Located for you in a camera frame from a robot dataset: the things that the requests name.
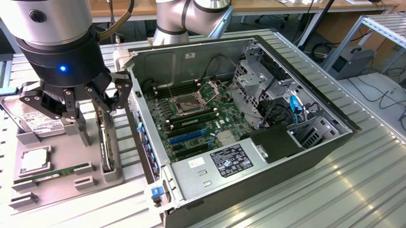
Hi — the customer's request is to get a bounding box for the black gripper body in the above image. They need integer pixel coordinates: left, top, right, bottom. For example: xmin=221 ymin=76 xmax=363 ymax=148
xmin=14 ymin=29 xmax=112 ymax=95

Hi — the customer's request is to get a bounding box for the graphics card with silver bracket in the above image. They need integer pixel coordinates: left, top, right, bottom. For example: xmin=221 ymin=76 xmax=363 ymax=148
xmin=94 ymin=104 xmax=114 ymax=172

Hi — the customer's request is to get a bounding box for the silver hard disk drive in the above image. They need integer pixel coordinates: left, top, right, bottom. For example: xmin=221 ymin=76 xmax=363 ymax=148
xmin=0 ymin=95 xmax=72 ymax=138

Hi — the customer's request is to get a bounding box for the thin socket locking lever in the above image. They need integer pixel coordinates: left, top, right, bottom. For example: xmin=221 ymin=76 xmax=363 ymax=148
xmin=165 ymin=79 xmax=174 ymax=103

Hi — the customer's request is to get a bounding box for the black RAM slot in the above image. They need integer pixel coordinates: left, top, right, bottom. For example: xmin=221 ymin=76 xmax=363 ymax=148
xmin=156 ymin=87 xmax=201 ymax=99
xmin=153 ymin=85 xmax=200 ymax=96
xmin=165 ymin=108 xmax=216 ymax=122
xmin=150 ymin=79 xmax=196 ymax=90
xmin=152 ymin=82 xmax=197 ymax=93
xmin=166 ymin=110 xmax=217 ymax=125

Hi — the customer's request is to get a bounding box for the CPU socket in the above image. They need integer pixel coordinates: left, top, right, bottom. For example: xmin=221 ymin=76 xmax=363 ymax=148
xmin=170 ymin=94 xmax=202 ymax=117

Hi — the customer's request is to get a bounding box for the grey parts rack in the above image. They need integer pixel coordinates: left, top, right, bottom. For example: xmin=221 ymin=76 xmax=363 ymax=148
xmin=5 ymin=104 xmax=126 ymax=216

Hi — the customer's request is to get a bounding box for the green RAM stick with label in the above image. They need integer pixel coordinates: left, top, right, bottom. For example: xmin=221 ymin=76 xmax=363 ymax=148
xmin=170 ymin=114 xmax=220 ymax=130

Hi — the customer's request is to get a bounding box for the silver CPU chip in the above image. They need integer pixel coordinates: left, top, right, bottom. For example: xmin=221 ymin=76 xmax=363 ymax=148
xmin=19 ymin=149 xmax=50 ymax=171

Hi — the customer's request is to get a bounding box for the long black expansion slot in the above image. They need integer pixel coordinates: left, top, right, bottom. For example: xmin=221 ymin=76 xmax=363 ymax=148
xmin=173 ymin=146 xmax=212 ymax=159
xmin=172 ymin=142 xmax=210 ymax=154
xmin=165 ymin=126 xmax=204 ymax=140

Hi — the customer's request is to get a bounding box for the open metal socket cover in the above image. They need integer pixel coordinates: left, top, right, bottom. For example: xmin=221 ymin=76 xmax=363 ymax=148
xmin=194 ymin=80 xmax=218 ymax=105

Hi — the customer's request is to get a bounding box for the blue expansion slot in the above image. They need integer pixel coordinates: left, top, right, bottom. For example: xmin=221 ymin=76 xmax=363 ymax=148
xmin=168 ymin=132 xmax=206 ymax=145

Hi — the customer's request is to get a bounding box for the green motherboard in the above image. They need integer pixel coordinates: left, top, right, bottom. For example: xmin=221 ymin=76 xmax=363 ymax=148
xmin=140 ymin=79 xmax=253 ymax=162

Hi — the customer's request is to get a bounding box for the silver chipset heatsink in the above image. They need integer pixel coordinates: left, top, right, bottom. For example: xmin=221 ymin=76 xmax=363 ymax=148
xmin=216 ymin=132 xmax=237 ymax=146

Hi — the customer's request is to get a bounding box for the silver metal drive cage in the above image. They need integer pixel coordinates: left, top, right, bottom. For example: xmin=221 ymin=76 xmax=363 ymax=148
xmin=228 ymin=39 xmax=307 ymax=131

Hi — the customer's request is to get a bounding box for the silver power supply unit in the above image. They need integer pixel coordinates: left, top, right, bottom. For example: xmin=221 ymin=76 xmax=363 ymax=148
xmin=169 ymin=137 xmax=271 ymax=202

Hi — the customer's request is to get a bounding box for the black plastic cover box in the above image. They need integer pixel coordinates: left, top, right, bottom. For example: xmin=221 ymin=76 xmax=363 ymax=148
xmin=240 ymin=125 xmax=305 ymax=165

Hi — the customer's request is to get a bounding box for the black office chair base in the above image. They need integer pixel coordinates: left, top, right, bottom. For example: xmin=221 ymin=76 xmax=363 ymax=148
xmin=240 ymin=14 xmax=289 ymax=27

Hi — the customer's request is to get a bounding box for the silver vented disk bay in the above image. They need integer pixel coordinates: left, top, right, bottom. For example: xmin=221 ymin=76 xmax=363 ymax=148
xmin=287 ymin=114 xmax=353 ymax=151

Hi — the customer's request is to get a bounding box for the black open PC case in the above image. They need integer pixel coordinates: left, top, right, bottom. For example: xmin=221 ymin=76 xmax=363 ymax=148
xmin=112 ymin=34 xmax=361 ymax=228

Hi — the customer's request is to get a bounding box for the aluminium slat side table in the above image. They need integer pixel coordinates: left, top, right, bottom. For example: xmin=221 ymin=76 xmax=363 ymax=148
xmin=320 ymin=13 xmax=406 ymax=78

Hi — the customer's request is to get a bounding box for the thin cable with connector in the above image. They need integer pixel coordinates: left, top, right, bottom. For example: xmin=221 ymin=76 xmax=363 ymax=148
xmin=109 ymin=0 xmax=124 ymax=45

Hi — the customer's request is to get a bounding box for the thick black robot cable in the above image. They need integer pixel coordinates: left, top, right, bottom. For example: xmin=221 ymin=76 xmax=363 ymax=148
xmin=97 ymin=0 xmax=136 ymax=41

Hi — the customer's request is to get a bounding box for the black looped cable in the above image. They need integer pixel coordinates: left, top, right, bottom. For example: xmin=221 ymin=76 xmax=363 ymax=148
xmin=201 ymin=54 xmax=238 ymax=83

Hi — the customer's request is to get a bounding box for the black wire bundle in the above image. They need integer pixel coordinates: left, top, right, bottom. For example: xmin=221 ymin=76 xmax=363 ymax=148
xmin=256 ymin=92 xmax=297 ymax=128

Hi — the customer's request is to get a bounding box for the blue disk wire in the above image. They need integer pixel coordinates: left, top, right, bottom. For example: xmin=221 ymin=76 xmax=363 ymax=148
xmin=288 ymin=94 xmax=303 ymax=124

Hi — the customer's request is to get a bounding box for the black coiled cable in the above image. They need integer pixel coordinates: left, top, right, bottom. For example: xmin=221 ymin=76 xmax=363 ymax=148
xmin=312 ymin=42 xmax=333 ymax=60

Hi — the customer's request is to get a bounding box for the thick black diagonal cable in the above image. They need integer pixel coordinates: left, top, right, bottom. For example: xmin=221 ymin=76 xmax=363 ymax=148
xmin=296 ymin=0 xmax=335 ymax=47

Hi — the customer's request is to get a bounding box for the grey box device with handle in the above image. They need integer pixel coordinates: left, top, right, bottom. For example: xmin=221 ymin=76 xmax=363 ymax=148
xmin=325 ymin=47 xmax=377 ymax=81

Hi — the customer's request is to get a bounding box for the black floor cable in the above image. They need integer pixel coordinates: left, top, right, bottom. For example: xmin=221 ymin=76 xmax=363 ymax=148
xmin=347 ymin=76 xmax=406 ymax=110

